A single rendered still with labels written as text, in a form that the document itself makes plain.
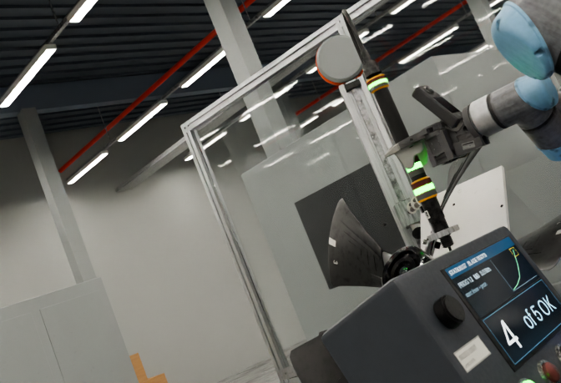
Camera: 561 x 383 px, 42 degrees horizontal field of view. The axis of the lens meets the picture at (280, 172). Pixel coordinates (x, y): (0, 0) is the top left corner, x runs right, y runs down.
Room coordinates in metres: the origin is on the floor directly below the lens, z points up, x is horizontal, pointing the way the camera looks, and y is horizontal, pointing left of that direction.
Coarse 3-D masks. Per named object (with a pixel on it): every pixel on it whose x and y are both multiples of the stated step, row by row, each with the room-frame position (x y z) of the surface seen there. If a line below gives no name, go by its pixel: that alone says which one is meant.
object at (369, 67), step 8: (368, 56) 1.53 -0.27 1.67; (368, 64) 1.52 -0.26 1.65; (376, 64) 1.53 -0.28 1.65; (368, 72) 1.52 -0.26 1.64; (376, 72) 1.52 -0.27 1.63; (432, 200) 1.52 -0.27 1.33; (424, 208) 1.53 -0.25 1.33; (432, 208) 1.52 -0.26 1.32; (440, 208) 1.53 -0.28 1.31; (432, 216) 1.52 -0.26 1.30; (440, 216) 1.52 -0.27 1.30; (432, 224) 1.53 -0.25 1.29; (440, 224) 1.52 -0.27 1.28; (440, 240) 1.54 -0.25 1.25; (448, 240) 1.53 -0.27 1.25
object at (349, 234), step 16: (336, 208) 1.84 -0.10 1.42; (336, 224) 1.83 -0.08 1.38; (352, 224) 1.77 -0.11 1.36; (336, 240) 1.84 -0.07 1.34; (352, 240) 1.77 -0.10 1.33; (368, 240) 1.71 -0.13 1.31; (336, 256) 1.85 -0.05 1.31; (352, 256) 1.79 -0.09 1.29; (368, 256) 1.73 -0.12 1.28; (336, 272) 1.86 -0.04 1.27; (352, 272) 1.81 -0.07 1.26; (368, 272) 1.75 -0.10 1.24
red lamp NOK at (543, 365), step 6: (540, 360) 0.72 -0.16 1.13; (546, 360) 0.72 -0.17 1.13; (540, 366) 0.71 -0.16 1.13; (546, 366) 0.71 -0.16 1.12; (552, 366) 0.71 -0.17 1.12; (540, 372) 0.71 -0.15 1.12; (546, 372) 0.71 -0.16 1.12; (552, 372) 0.71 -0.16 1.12; (558, 372) 0.71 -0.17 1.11; (546, 378) 0.71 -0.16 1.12; (552, 378) 0.71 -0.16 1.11; (558, 378) 0.71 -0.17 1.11
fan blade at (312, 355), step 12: (300, 348) 1.69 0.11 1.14; (312, 348) 1.67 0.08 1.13; (324, 348) 1.66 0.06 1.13; (300, 360) 1.69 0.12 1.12; (312, 360) 1.67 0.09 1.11; (324, 360) 1.66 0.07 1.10; (300, 372) 1.69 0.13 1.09; (312, 372) 1.67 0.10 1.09; (324, 372) 1.66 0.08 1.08; (336, 372) 1.65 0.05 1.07
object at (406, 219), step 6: (408, 198) 2.20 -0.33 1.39; (396, 204) 2.11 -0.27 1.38; (402, 204) 2.11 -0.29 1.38; (396, 210) 2.13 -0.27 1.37; (402, 210) 2.11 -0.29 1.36; (420, 210) 2.11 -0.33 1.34; (402, 216) 2.11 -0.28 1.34; (408, 216) 2.11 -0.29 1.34; (414, 216) 2.11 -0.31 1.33; (420, 216) 2.11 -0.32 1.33; (402, 222) 2.11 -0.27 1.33; (408, 222) 2.11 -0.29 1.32; (414, 222) 2.11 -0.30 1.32; (420, 222) 2.20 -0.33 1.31; (402, 228) 2.19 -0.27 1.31; (408, 228) 2.20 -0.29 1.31
